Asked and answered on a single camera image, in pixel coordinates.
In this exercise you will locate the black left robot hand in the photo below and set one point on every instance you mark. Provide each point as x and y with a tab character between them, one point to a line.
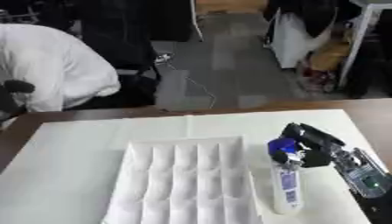
11	97

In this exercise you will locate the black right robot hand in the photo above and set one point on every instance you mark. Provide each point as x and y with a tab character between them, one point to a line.
317	143

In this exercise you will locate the white bottle with blue cap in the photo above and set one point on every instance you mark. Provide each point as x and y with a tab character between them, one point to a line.
287	186

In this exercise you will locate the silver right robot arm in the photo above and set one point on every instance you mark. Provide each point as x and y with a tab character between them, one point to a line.
365	178

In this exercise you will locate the white compartment box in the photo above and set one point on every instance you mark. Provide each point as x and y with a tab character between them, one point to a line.
189	183

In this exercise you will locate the person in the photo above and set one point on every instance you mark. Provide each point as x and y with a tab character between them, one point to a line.
51	67

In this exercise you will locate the red and yellow bag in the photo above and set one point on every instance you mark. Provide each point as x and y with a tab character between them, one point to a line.
321	65

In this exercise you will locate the white table leg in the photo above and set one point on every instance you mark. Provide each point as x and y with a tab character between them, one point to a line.
357	43

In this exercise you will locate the black chair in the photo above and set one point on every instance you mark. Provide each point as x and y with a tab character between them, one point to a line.
120	43

